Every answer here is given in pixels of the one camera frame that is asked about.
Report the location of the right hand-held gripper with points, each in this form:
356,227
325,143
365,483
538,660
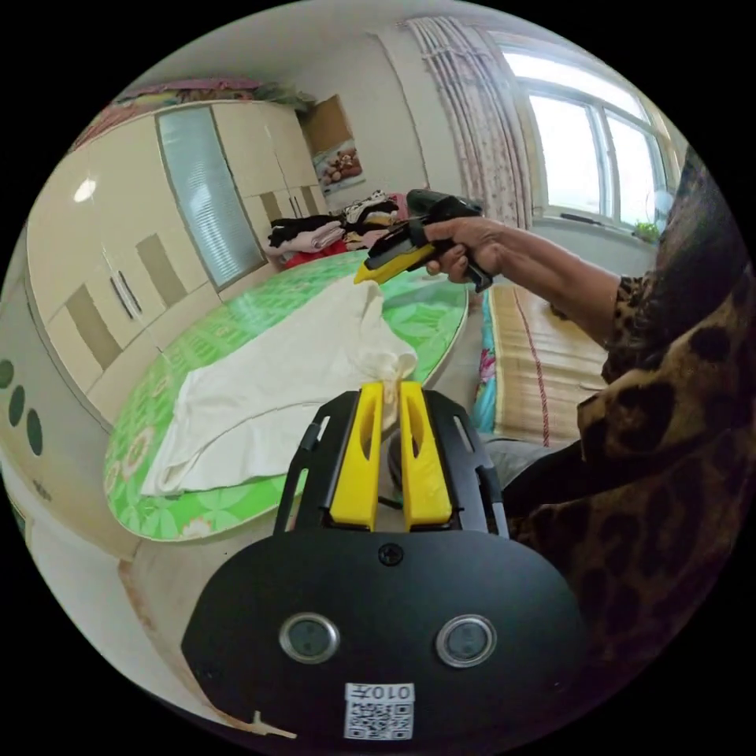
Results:
449,207

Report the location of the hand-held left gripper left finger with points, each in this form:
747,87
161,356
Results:
356,472

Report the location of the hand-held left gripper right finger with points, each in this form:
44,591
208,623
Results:
422,478

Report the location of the white tank top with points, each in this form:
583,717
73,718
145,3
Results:
283,378

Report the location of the person's right forearm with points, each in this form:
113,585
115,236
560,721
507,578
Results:
561,283

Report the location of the person's right hand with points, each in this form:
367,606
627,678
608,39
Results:
478,248

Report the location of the pile of clothes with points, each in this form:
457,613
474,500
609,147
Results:
322,233

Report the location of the bed with green floral sheet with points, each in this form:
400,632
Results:
425,322

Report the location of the pink patterned curtain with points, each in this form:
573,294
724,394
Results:
478,124

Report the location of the window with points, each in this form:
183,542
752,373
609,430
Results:
590,147

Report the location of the person's body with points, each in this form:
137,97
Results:
661,443

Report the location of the cream wardrobe cupboard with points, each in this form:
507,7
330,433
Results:
136,248

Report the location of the green potted plant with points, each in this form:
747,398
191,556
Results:
647,231

